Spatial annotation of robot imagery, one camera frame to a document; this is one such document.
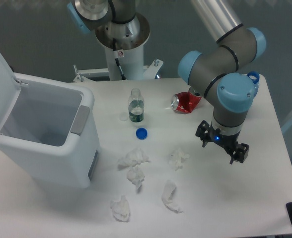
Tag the blue bottle cap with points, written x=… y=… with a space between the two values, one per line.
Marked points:
x=141 y=133

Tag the white bottle cap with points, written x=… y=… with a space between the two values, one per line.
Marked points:
x=123 y=117

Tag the white open trash bin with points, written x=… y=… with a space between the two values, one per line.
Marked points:
x=47 y=127

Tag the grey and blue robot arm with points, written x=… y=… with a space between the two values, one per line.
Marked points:
x=213 y=76

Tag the crushed red soda can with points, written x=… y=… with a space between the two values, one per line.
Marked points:
x=184 y=102

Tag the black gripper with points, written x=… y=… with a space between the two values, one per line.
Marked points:
x=225 y=137

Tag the clear green label bottle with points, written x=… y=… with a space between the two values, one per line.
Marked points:
x=136 y=106

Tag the white paper ball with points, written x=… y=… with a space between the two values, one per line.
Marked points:
x=177 y=158
x=167 y=197
x=120 y=209
x=135 y=157
x=136 y=176

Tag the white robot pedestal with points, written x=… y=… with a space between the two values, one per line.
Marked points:
x=124 y=50

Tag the blue plastic drink bottle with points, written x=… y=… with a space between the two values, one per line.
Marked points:
x=255 y=77

